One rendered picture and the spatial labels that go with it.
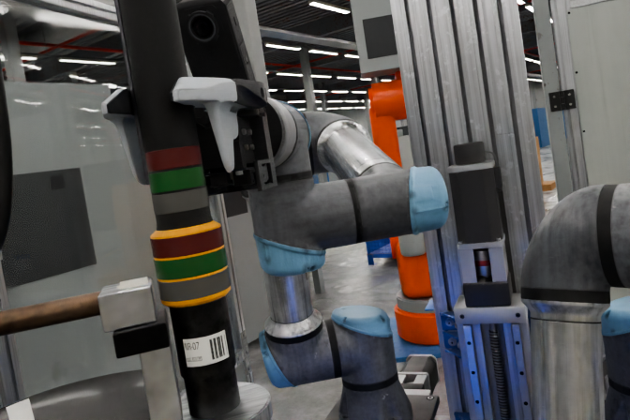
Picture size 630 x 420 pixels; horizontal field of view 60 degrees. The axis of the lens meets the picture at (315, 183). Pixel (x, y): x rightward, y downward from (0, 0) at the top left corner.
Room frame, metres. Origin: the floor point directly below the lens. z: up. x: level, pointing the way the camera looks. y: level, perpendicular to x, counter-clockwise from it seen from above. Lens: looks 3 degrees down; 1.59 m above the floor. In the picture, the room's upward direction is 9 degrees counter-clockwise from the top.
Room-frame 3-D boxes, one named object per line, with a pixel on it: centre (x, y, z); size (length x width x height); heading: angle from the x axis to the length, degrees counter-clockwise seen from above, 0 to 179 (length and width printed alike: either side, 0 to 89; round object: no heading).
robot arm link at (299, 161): (0.61, 0.04, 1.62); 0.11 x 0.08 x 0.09; 171
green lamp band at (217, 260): (0.34, 0.08, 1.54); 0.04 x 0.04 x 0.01
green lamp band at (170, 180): (0.34, 0.08, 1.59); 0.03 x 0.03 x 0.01
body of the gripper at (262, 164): (0.46, 0.07, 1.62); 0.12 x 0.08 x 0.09; 171
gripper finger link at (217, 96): (0.35, 0.06, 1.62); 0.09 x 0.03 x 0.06; 179
